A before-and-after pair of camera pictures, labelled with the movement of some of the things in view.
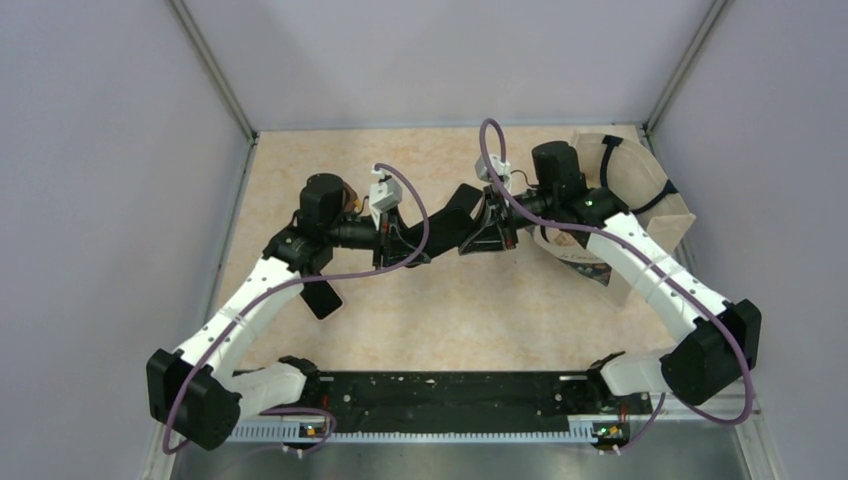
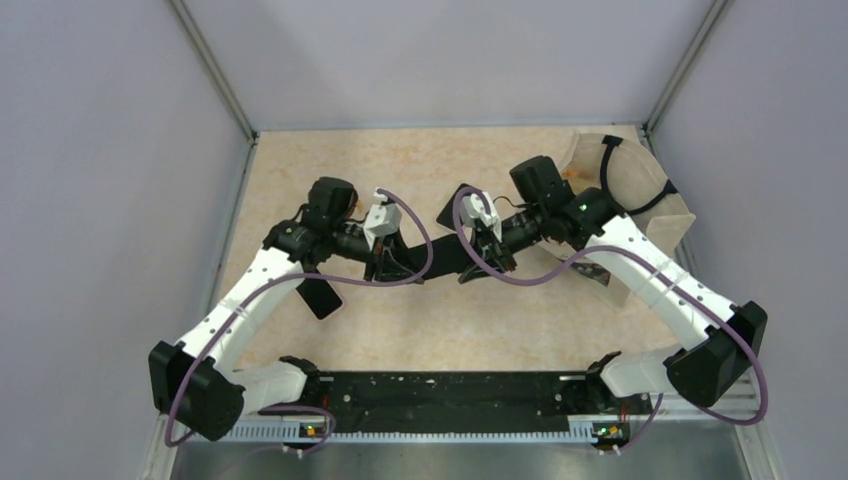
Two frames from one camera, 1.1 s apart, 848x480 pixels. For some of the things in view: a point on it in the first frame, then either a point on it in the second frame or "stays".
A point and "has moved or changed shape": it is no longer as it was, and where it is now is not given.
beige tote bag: [617, 165] stays
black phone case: [450, 226] has moved or changed shape
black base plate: [464, 398] stays
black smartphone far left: [321, 299] stays
